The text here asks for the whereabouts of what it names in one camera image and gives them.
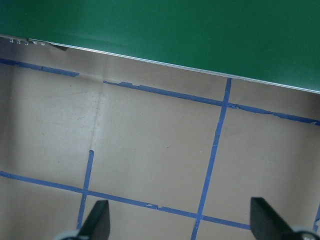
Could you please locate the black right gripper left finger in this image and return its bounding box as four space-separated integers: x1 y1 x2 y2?
76 200 110 240

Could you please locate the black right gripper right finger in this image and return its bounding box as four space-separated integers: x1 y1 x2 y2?
250 197 300 240

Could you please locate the green conveyor belt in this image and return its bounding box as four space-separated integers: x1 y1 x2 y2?
0 0 320 93

